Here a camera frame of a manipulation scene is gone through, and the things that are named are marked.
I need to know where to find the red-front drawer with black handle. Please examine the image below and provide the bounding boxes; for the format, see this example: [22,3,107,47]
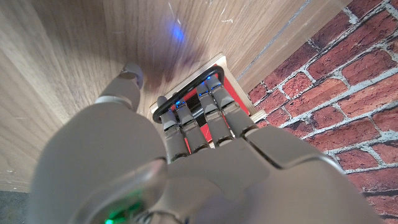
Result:
[152,64,251,154]

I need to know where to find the wooden box with slot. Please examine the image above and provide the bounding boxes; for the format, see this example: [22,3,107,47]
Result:
[149,52,267,149]

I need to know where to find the brick wall print backdrop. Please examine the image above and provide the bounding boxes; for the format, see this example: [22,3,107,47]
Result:
[246,0,398,224]

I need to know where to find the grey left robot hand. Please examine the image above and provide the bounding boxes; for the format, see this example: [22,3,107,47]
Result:
[27,63,386,224]

